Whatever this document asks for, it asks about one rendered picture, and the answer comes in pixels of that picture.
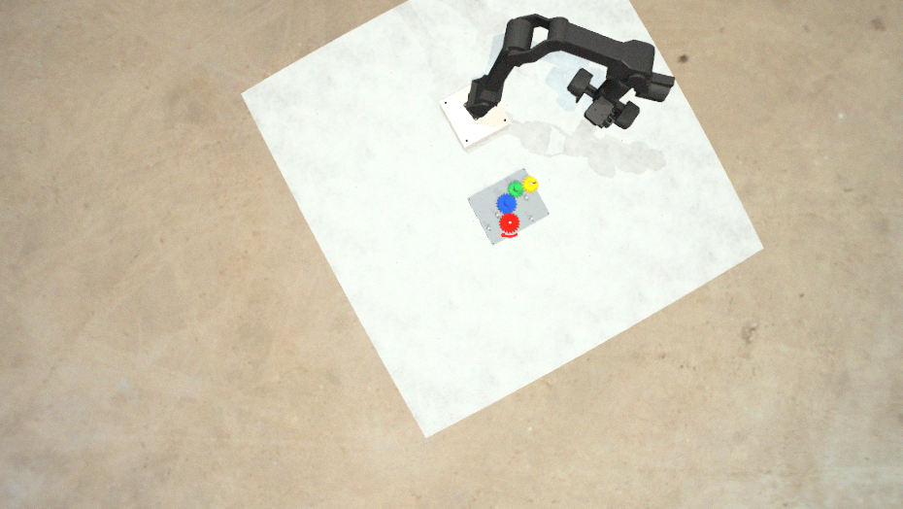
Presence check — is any blue gear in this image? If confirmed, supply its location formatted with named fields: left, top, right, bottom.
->
left=496, top=193, right=518, bottom=215

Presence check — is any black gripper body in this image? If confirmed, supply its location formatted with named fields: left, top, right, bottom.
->
left=567, top=68, right=641, bottom=129

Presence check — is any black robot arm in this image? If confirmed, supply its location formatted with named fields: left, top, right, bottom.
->
left=463, top=14, right=675, bottom=129

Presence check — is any green gear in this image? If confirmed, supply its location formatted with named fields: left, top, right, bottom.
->
left=508, top=181, right=524, bottom=197

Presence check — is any yellow gear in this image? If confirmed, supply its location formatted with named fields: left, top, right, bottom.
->
left=522, top=177, right=538, bottom=192

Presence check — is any red gear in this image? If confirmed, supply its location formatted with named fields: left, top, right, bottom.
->
left=499, top=213, right=520, bottom=233

